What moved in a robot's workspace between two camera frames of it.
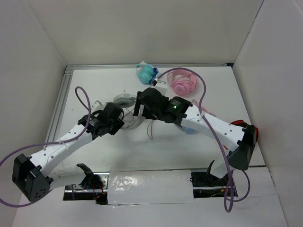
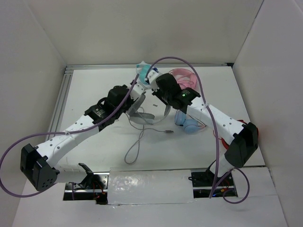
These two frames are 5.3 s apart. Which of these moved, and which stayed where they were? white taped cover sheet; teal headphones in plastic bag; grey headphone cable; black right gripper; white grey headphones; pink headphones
Moved: black right gripper; white grey headphones; grey headphone cable
Stayed: pink headphones; teal headphones in plastic bag; white taped cover sheet
